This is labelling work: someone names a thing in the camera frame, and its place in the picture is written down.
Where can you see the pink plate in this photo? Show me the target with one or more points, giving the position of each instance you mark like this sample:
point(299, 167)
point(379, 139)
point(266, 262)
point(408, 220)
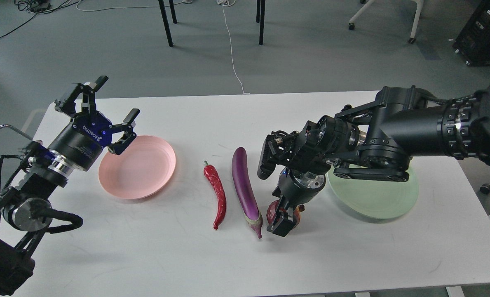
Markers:
point(143, 169)

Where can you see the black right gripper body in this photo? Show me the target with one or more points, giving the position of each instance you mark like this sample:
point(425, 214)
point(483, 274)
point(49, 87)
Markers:
point(297, 188)

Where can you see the white chair base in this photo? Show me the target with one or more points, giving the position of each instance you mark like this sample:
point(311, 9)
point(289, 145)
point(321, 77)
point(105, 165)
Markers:
point(368, 3)

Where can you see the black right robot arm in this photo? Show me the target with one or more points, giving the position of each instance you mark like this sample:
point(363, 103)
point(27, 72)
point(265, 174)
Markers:
point(374, 141)

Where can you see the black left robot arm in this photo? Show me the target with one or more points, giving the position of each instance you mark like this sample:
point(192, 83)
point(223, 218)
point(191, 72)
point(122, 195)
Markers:
point(26, 214)

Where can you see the red pomegranate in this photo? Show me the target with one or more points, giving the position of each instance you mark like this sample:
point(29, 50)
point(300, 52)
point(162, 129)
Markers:
point(271, 211)

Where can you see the black table leg left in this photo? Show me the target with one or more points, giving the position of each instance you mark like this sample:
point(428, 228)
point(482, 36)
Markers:
point(165, 21)

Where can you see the red chili pepper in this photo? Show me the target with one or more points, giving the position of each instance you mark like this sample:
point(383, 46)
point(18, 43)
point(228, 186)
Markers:
point(211, 174)

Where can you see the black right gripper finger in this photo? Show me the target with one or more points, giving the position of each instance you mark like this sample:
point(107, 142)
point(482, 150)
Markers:
point(283, 220)

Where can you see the black table leg right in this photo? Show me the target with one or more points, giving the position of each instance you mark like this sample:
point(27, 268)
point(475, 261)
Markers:
point(260, 19)

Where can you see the purple eggplant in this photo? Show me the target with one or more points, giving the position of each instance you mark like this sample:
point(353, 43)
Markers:
point(243, 188)

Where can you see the black table leg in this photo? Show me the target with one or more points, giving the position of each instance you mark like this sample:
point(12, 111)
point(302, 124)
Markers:
point(165, 21)
point(260, 19)

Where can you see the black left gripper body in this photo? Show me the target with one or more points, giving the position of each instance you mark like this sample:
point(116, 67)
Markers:
point(83, 140)

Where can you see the green plate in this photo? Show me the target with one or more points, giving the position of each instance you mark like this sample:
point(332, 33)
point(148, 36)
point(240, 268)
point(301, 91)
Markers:
point(376, 199)

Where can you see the black equipment case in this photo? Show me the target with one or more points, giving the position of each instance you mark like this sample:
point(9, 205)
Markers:
point(473, 42)

